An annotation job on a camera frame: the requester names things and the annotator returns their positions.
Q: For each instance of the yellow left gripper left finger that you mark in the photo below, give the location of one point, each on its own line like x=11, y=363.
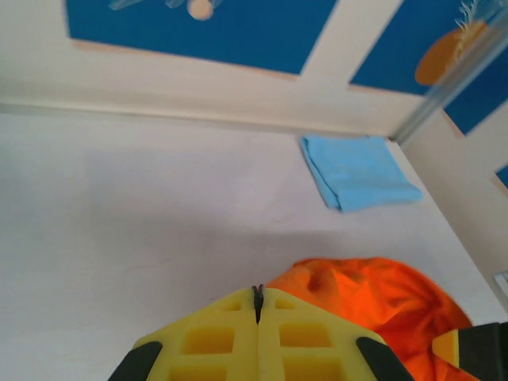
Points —
x=206, y=341

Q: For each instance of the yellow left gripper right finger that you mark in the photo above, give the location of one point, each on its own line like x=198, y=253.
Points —
x=305, y=337

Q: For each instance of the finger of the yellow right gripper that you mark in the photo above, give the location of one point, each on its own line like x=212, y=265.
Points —
x=472, y=349

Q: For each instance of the orange t-shirt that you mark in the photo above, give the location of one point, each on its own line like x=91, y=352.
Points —
x=377, y=301

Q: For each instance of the light blue folded t-shirt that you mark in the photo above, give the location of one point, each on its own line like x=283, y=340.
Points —
x=357, y=174

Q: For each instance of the blue poster orange circle fern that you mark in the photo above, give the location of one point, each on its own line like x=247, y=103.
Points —
x=397, y=51

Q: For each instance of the blue poster peach circle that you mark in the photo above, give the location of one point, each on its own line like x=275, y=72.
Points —
x=238, y=35

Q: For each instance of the blue wall poster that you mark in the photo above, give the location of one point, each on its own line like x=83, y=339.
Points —
x=484, y=103

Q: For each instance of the aluminium frame post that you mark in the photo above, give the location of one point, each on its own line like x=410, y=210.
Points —
x=436, y=99

